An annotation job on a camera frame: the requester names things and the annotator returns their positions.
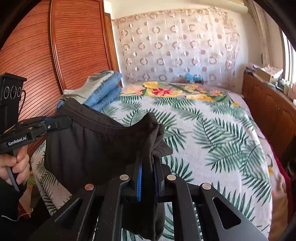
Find person's left hand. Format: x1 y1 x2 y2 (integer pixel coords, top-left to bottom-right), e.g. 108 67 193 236
0 150 30 186

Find window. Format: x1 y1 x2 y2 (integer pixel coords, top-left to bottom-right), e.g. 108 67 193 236
279 28 296 84

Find folded blue jeans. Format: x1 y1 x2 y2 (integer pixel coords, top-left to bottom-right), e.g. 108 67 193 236
57 71 123 112

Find black pants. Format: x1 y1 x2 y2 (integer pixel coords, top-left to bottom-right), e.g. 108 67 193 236
44 97 174 240

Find patterned white cloth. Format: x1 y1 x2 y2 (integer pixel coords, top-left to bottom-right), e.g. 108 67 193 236
261 65 284 76

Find circle-patterned sheer curtain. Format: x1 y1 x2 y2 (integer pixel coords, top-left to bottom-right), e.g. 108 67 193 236
111 9 241 84

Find blue cloth bundle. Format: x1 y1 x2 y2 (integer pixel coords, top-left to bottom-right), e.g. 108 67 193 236
184 73 204 84

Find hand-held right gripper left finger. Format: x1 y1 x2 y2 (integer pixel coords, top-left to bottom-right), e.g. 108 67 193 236
30 151 142 241

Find thin white cable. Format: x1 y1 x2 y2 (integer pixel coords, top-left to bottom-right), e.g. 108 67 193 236
1 207 31 222

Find beige window curtain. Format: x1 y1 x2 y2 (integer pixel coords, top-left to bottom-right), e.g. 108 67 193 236
247 0 271 65

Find red cloth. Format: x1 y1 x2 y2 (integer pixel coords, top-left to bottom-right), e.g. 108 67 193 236
269 144 293 193

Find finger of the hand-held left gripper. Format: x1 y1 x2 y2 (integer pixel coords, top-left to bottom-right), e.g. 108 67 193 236
17 116 48 127
30 116 72 138

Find cardboard box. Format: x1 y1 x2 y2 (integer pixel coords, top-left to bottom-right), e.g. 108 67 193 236
257 68 278 82

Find wooden louvered wardrobe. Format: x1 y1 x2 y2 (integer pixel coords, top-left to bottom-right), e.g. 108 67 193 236
0 0 121 158

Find person's left forearm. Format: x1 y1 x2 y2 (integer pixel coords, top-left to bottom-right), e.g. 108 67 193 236
0 178 23 232

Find wooden cabinet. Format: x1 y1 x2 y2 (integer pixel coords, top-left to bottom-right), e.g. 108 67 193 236
242 72 296 167

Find folded grey-green pants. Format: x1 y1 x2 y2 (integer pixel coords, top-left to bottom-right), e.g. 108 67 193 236
62 71 115 105

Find floral pillow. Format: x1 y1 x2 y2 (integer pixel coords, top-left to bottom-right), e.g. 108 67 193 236
120 81 234 102

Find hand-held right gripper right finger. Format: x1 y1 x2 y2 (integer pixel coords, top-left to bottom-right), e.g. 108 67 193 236
153 161 269 241

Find leaf-print bed sheet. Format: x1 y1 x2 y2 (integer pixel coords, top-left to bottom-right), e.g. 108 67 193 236
30 93 273 241

